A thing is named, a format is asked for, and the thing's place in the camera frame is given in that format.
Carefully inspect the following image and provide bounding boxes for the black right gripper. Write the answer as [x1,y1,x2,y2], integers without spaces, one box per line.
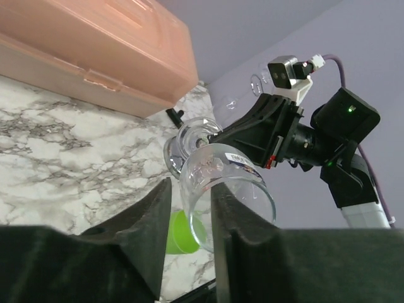
[208,93,316,170]

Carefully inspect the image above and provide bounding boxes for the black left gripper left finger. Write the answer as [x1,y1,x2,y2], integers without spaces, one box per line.
[1,178,172,302]

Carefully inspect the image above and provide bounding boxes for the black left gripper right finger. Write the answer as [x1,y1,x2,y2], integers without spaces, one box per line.
[211,184,403,302]

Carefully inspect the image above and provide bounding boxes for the tall clear wine glass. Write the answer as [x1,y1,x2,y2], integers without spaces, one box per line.
[176,117,276,253]

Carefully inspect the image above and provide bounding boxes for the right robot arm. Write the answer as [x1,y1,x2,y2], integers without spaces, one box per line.
[208,88,392,228]

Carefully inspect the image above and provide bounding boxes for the green plastic goblet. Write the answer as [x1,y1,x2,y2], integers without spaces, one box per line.
[166,210,208,255]

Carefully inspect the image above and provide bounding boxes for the black corkscrew tool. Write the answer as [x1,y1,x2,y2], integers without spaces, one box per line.
[165,108,184,129]

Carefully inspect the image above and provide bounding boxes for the pink plastic storage box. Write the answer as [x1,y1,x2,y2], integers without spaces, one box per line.
[1,1,198,117]

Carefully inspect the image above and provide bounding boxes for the chrome wire wine glass rack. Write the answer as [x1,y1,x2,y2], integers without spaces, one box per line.
[162,62,272,177]

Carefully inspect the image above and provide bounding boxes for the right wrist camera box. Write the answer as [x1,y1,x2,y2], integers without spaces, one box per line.
[268,54,325,105]

